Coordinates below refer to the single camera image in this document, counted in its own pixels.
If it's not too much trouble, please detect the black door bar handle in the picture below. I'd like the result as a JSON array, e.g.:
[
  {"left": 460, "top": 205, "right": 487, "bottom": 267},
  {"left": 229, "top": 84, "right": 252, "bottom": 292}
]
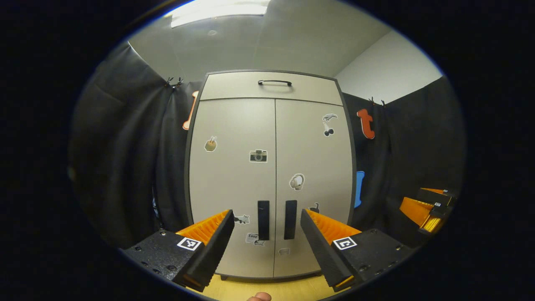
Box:
[
  {"left": 284, "top": 199, "right": 298, "bottom": 240},
  {"left": 257, "top": 200, "right": 271, "bottom": 241}
]

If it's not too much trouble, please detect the white and grey cabinet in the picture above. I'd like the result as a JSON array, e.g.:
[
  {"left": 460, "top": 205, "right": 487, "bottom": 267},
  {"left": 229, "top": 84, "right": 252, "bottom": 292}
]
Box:
[{"left": 183, "top": 69, "right": 358, "bottom": 281}]

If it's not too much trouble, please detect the cabinet door with cherry sticker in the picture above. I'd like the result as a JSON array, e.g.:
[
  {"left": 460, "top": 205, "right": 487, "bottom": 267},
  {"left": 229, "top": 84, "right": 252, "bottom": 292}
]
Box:
[{"left": 273, "top": 99, "right": 354, "bottom": 278}]

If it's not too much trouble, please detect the ceiling light panel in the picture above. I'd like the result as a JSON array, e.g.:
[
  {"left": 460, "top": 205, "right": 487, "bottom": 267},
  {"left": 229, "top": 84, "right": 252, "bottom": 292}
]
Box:
[{"left": 170, "top": 0, "right": 272, "bottom": 29}]

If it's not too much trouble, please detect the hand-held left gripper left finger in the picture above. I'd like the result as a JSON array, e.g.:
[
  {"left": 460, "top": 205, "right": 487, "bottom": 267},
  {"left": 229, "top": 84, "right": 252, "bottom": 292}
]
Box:
[{"left": 119, "top": 209, "right": 236, "bottom": 293}]

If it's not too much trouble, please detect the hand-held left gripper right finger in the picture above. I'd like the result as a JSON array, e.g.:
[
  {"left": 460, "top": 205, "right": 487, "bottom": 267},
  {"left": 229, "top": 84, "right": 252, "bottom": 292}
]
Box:
[{"left": 300, "top": 209, "right": 413, "bottom": 293}]

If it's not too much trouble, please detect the black backdrop cloth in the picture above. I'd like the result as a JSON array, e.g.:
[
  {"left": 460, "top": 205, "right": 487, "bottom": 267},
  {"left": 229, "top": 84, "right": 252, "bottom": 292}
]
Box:
[{"left": 69, "top": 41, "right": 467, "bottom": 252}]

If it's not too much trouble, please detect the cabinet door with camera sticker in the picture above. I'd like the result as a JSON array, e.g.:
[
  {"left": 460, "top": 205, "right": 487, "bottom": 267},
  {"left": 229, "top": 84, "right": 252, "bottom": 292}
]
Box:
[{"left": 189, "top": 98, "right": 278, "bottom": 279}]

